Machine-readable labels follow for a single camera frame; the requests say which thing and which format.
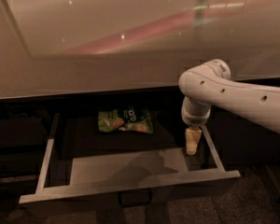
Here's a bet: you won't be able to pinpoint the green snack bag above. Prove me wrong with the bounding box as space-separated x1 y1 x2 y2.
98 105 154 134

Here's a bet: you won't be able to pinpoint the dark top drawer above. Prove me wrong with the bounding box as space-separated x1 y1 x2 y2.
20 110 240 216

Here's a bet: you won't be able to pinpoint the dark right cabinet door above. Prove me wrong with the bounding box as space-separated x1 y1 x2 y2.
204 81 280 175

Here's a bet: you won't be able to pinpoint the dark left cabinet drawers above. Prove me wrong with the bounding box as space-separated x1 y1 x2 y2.
0 102 51 198

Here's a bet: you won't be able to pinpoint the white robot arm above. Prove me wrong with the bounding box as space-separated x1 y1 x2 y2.
178 59 280 155

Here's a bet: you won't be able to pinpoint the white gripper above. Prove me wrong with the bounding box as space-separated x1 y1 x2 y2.
181 98 211 155

